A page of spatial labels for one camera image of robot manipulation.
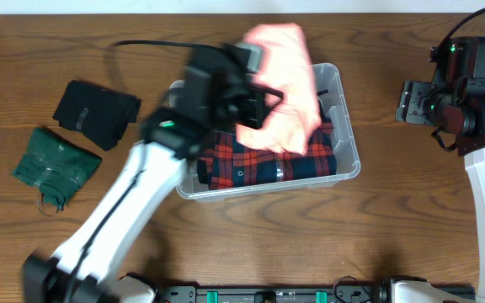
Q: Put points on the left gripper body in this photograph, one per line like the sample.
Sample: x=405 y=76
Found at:
x=255 y=108

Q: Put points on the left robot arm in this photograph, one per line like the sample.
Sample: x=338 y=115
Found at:
x=218 y=93

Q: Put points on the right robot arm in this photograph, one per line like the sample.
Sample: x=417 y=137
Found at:
x=453 y=103

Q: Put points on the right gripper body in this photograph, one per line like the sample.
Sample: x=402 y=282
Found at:
x=422 y=101

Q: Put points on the pink cloth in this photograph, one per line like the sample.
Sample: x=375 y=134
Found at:
x=287 y=68

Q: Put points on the black cloth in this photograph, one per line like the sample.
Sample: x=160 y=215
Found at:
x=100 y=114

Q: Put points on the green cloth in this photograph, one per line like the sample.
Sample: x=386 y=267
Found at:
x=56 y=167

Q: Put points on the clear plastic storage bin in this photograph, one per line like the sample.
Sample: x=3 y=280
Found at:
x=328 y=83

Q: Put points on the red plaid cloth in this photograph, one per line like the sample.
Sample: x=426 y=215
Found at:
x=229 y=164

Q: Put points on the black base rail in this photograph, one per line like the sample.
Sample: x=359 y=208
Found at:
x=348 y=289

